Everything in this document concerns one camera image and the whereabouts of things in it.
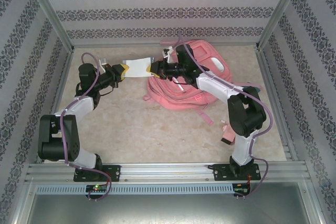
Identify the grey white notebook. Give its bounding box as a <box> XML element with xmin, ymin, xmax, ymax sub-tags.
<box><xmin>122</xmin><ymin>56</ymin><xmax>155</xmax><ymax>78</ymax></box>

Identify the pink school backpack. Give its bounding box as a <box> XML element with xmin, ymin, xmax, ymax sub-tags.
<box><xmin>143</xmin><ymin>39</ymin><xmax>263</xmax><ymax>126</ymax></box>

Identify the small pink box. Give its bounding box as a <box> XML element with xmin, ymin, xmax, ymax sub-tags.
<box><xmin>220</xmin><ymin>119</ymin><xmax>236</xmax><ymax>145</ymax></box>

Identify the left controller board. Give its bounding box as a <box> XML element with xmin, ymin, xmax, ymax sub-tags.
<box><xmin>86</xmin><ymin>184</ymin><xmax>109</xmax><ymax>193</ymax></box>

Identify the controller board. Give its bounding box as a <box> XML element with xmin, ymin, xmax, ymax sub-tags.
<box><xmin>233</xmin><ymin>183</ymin><xmax>251</xmax><ymax>196</ymax></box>
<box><xmin>86</xmin><ymin>184</ymin><xmax>109</xmax><ymax>193</ymax></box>

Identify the grey metal panel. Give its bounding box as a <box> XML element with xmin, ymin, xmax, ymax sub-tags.
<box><xmin>15</xmin><ymin>194</ymin><xmax>323</xmax><ymax>224</ymax></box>

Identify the right controller board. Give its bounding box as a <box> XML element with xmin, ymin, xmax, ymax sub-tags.
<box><xmin>233</xmin><ymin>183</ymin><xmax>251</xmax><ymax>196</ymax></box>

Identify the aluminium side rail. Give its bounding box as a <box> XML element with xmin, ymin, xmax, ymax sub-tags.
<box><xmin>256</xmin><ymin>48</ymin><xmax>299</xmax><ymax>161</ymax></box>
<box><xmin>36</xmin><ymin>48</ymin><xmax>76</xmax><ymax>164</ymax></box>

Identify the aluminium back rail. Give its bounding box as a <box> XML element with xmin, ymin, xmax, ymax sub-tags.
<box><xmin>70</xmin><ymin>41</ymin><xmax>260</xmax><ymax>49</ymax></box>

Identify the aluminium frame post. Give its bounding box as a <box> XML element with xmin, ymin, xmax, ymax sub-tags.
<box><xmin>256</xmin><ymin>0</ymin><xmax>308</xmax><ymax>51</ymax></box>
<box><xmin>22</xmin><ymin>0</ymin><xmax>76</xmax><ymax>53</ymax></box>

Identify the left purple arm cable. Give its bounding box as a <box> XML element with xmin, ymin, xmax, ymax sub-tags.
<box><xmin>60</xmin><ymin>52</ymin><xmax>113</xmax><ymax>201</ymax></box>

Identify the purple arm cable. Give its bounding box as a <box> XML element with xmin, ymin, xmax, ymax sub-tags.
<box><xmin>60</xmin><ymin>52</ymin><xmax>113</xmax><ymax>201</ymax></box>
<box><xmin>177</xmin><ymin>32</ymin><xmax>274</xmax><ymax>200</ymax></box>

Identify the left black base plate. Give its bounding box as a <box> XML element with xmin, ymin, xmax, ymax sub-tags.
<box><xmin>73</xmin><ymin>165</ymin><xmax>122</xmax><ymax>183</ymax></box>

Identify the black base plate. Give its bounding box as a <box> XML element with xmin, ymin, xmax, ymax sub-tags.
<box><xmin>73</xmin><ymin>165</ymin><xmax>122</xmax><ymax>183</ymax></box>
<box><xmin>213</xmin><ymin>163</ymin><xmax>262</xmax><ymax>182</ymax></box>

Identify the aluminium mounting rail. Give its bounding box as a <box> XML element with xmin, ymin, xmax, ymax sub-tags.
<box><xmin>25</xmin><ymin>162</ymin><xmax>308</xmax><ymax>183</ymax></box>

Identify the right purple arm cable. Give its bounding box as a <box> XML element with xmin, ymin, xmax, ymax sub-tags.
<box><xmin>177</xmin><ymin>32</ymin><xmax>274</xmax><ymax>200</ymax></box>

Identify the slotted grey cable duct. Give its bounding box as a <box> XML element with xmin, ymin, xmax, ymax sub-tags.
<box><xmin>35</xmin><ymin>184</ymin><xmax>234</xmax><ymax>195</ymax></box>

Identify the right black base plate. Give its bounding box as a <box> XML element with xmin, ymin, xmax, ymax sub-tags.
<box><xmin>213</xmin><ymin>163</ymin><xmax>262</xmax><ymax>182</ymax></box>

